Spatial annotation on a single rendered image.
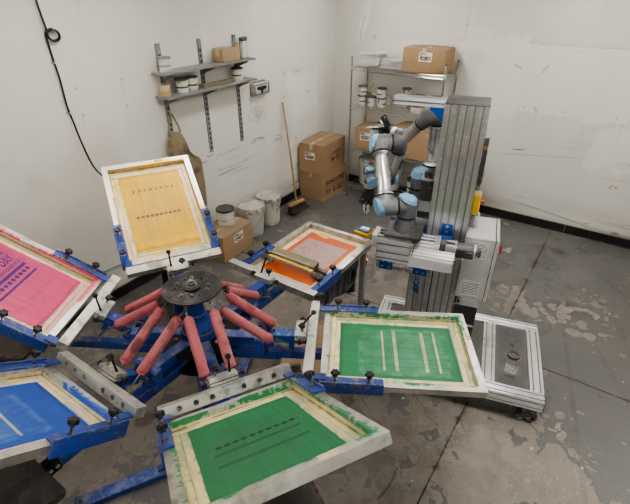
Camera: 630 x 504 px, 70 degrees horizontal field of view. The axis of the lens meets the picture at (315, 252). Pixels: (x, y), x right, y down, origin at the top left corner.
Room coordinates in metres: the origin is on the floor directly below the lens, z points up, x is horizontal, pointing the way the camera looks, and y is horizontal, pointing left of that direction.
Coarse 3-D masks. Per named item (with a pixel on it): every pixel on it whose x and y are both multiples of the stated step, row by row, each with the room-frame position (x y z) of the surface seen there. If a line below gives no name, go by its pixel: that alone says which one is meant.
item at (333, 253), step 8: (336, 240) 2.96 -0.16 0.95; (328, 248) 2.84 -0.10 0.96; (336, 248) 2.84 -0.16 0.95; (344, 248) 2.84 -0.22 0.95; (352, 248) 2.84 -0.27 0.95; (312, 256) 2.73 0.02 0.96; (320, 256) 2.73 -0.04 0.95; (328, 256) 2.72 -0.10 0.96; (336, 256) 2.72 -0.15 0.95; (344, 256) 2.72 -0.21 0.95; (320, 264) 2.62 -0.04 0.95; (328, 264) 2.62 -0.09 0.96; (336, 264) 2.62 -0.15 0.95; (296, 272) 2.52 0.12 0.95; (304, 272) 2.52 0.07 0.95; (296, 280) 2.43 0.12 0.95; (304, 280) 2.43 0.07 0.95; (312, 280) 2.43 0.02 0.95
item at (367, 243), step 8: (304, 224) 3.15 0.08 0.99; (312, 224) 3.15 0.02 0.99; (320, 224) 3.15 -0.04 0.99; (296, 232) 3.02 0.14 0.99; (328, 232) 3.07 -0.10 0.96; (336, 232) 3.03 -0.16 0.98; (344, 232) 3.02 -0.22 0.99; (280, 240) 2.90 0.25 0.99; (288, 240) 2.92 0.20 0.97; (352, 240) 2.95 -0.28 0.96; (360, 240) 2.91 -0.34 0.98; (368, 240) 2.89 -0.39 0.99; (360, 248) 2.78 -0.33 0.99; (368, 248) 2.81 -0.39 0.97; (352, 256) 2.67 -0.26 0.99; (360, 256) 2.72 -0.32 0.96; (344, 264) 2.56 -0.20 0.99
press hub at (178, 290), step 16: (192, 272) 1.99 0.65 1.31; (208, 272) 1.99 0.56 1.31; (176, 288) 1.84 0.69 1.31; (192, 288) 1.83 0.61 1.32; (208, 288) 1.84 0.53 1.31; (176, 304) 1.71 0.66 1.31; (192, 304) 1.71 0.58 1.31; (208, 320) 1.84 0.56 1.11; (224, 320) 1.96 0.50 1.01; (176, 336) 1.82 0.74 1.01; (208, 336) 1.78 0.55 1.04; (192, 368) 1.70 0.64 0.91
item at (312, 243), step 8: (312, 232) 3.08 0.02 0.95; (304, 240) 2.96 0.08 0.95; (312, 240) 2.96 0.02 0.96; (320, 240) 2.96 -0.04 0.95; (328, 240) 2.96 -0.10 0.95; (288, 248) 2.84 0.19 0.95; (296, 248) 2.84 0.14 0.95; (304, 248) 2.84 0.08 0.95; (312, 248) 2.84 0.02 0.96; (320, 248) 2.84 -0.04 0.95; (304, 256) 2.73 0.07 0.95; (272, 264) 2.62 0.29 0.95; (280, 264) 2.62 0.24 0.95; (288, 264) 2.62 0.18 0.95; (280, 272) 2.52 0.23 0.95; (288, 272) 2.52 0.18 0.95
